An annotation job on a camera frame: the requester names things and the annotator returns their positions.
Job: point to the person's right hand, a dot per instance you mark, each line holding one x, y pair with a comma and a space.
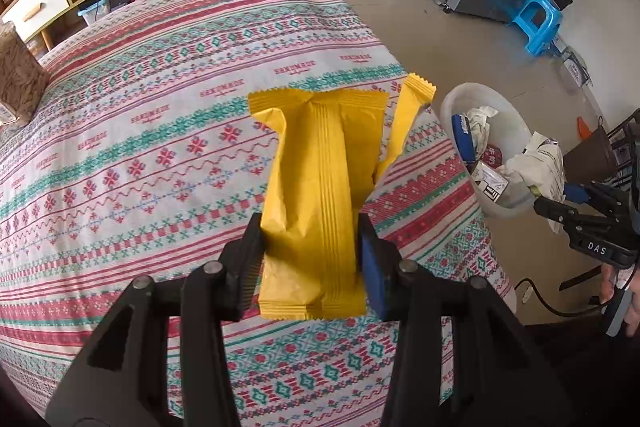
619, 292

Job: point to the white plastic trash bin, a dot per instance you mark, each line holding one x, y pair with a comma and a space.
507, 132

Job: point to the red drink can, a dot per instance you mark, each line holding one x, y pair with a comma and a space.
492, 156

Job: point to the white paper bag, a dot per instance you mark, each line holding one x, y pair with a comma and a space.
479, 123

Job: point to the blue plastic stool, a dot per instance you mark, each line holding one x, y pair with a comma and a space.
539, 20

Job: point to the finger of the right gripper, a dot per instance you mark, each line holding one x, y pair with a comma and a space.
611, 204
607, 239

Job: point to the white printed snack bag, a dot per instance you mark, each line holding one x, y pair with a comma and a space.
536, 172

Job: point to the clear jar of biscuits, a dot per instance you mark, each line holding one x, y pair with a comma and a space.
22, 80

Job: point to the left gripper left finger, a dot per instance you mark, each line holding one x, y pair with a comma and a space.
157, 358

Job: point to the yellow snack wrapper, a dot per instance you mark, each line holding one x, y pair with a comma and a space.
331, 152

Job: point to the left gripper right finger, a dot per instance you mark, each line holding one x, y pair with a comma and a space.
462, 357

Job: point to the blue snack bag in bin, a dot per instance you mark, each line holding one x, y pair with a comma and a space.
463, 139

